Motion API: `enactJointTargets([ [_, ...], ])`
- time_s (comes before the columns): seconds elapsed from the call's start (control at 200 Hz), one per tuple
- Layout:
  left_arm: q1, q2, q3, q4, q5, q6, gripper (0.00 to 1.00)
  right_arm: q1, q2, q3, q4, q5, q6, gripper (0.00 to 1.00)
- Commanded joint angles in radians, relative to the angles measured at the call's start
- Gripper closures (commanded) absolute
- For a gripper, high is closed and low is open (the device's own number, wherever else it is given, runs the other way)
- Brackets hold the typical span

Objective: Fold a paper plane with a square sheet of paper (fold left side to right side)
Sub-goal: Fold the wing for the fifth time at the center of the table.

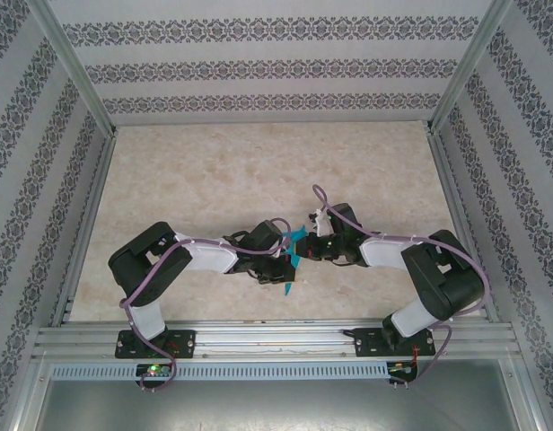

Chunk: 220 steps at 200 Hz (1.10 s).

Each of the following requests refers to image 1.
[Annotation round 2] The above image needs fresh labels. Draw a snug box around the grey metal sheet panel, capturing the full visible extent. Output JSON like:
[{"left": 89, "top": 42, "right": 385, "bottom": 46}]
[{"left": 33, "top": 379, "right": 529, "bottom": 431}]

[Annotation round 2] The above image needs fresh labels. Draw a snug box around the black controller board green light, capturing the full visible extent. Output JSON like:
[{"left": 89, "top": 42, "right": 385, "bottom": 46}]
[{"left": 135, "top": 362, "right": 174, "bottom": 383}]

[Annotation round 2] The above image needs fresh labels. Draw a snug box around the aluminium mounting rail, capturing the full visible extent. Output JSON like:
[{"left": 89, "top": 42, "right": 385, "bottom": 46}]
[{"left": 33, "top": 319, "right": 520, "bottom": 360}]

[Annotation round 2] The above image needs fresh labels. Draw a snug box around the slotted grey cable duct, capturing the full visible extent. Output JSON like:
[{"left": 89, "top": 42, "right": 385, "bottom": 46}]
[{"left": 49, "top": 362, "right": 390, "bottom": 381}]

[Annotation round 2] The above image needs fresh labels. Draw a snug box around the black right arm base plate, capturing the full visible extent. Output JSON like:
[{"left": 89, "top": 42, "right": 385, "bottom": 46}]
[{"left": 355, "top": 327, "right": 434, "bottom": 359}]

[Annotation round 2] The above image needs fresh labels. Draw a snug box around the aluminium side rail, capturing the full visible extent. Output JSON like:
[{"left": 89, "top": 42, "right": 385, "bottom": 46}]
[
  {"left": 426, "top": 129, "right": 501, "bottom": 323},
  {"left": 49, "top": 129, "right": 119, "bottom": 327}
]

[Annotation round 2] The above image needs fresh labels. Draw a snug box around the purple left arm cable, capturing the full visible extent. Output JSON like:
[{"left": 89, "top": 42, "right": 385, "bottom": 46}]
[{"left": 118, "top": 217, "right": 292, "bottom": 392}]

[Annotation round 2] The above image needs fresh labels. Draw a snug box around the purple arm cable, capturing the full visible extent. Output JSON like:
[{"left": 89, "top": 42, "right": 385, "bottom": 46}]
[
  {"left": 312, "top": 184, "right": 491, "bottom": 391},
  {"left": 118, "top": 217, "right": 292, "bottom": 392}
]

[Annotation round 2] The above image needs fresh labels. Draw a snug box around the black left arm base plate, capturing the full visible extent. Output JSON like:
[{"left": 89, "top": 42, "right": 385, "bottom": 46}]
[{"left": 116, "top": 330, "right": 198, "bottom": 360}]

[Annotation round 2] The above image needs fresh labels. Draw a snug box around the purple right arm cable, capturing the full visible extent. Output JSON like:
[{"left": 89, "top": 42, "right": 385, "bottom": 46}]
[{"left": 312, "top": 184, "right": 491, "bottom": 391}]

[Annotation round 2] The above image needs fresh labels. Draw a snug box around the aluminium frame post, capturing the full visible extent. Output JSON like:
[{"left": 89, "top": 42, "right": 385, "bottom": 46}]
[
  {"left": 423, "top": 0, "right": 515, "bottom": 135},
  {"left": 24, "top": 0, "right": 119, "bottom": 136}
]

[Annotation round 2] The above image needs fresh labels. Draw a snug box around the aluminium frame bar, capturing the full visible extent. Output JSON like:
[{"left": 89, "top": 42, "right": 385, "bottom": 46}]
[
  {"left": 500, "top": 354, "right": 546, "bottom": 431},
  {"left": 6, "top": 354, "right": 51, "bottom": 431}
]

